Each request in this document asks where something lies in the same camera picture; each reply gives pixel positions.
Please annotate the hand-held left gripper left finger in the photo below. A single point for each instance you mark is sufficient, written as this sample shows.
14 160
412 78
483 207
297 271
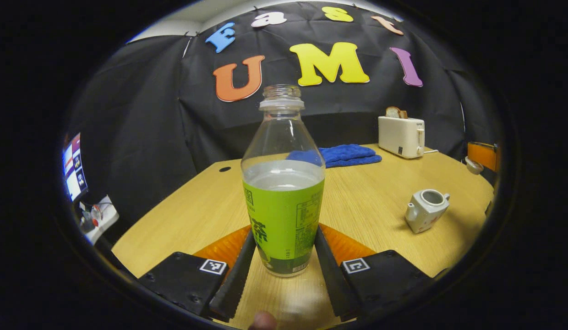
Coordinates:
236 279

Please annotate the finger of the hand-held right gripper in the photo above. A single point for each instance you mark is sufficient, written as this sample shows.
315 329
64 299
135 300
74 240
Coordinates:
483 155

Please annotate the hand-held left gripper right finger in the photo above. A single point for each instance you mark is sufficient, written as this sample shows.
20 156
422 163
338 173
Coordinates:
332 275

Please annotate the clear green-label water bottle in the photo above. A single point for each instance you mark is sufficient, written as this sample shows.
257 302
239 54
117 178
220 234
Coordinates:
284 215

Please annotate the white ceramic teacup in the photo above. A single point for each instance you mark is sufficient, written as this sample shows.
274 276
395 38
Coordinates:
423 213

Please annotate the white toaster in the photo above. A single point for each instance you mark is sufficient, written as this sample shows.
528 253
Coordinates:
398 135

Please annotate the bread slice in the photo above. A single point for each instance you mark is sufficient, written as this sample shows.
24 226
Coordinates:
396 112

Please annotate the blue towel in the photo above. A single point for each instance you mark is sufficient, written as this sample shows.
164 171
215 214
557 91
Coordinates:
350 155

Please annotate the white side table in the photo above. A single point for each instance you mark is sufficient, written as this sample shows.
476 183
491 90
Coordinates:
105 220

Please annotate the computer monitor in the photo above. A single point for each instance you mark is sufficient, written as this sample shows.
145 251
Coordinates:
75 169

